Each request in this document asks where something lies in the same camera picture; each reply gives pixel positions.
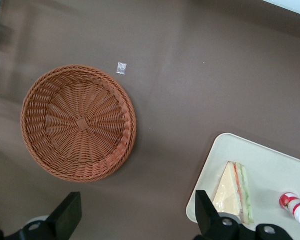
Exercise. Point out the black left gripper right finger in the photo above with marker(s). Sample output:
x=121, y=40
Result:
x=210, y=220

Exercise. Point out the small red white yogurt bottle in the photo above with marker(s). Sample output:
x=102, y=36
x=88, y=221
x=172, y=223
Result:
x=295, y=206

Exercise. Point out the beige plastic tray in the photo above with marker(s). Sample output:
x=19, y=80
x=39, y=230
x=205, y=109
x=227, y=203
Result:
x=265, y=170

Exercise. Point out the round brown wicker basket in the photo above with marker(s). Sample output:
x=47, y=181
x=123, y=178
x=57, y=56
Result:
x=77, y=125

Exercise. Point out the small clear plastic scrap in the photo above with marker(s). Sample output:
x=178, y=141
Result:
x=121, y=68

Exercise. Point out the triangle sandwich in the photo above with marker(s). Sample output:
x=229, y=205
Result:
x=230, y=190

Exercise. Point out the brown table cover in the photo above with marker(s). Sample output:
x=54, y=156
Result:
x=177, y=87

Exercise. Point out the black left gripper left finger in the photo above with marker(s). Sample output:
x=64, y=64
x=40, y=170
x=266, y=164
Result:
x=62, y=220

